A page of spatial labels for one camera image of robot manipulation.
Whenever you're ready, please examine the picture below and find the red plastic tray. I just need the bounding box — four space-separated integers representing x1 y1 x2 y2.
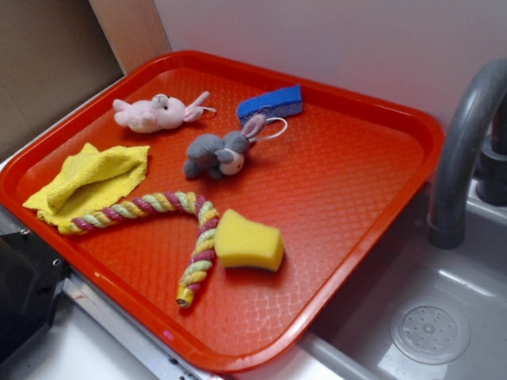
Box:
1 51 444 374

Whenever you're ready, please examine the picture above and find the pink plush bunny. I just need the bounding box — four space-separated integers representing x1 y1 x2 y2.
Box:
112 91 216 134

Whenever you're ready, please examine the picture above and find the gray plush bunny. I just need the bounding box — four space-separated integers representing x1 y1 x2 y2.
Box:
183 114 288 180

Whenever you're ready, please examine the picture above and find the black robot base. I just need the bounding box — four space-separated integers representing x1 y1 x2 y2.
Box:
1 230 69 367

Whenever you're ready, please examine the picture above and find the yellow sponge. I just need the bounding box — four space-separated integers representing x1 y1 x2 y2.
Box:
214 209 284 272

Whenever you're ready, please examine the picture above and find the blue sponge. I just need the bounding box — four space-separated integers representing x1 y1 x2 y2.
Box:
237 85 303 126

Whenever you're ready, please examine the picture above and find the multicolour twisted rope toy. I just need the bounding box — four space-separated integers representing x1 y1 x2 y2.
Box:
57 192 219 309

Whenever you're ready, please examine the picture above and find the yellow cloth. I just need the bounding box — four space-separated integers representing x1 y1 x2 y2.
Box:
23 143 150 226

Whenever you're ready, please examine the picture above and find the gray toy faucet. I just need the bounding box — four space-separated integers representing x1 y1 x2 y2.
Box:
428 58 506 249

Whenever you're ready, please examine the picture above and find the brown cardboard panel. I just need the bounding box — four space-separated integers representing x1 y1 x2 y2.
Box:
1 1 171 159

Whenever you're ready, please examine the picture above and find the gray toy sink basin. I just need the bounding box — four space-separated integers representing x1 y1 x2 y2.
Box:
300 187 506 379

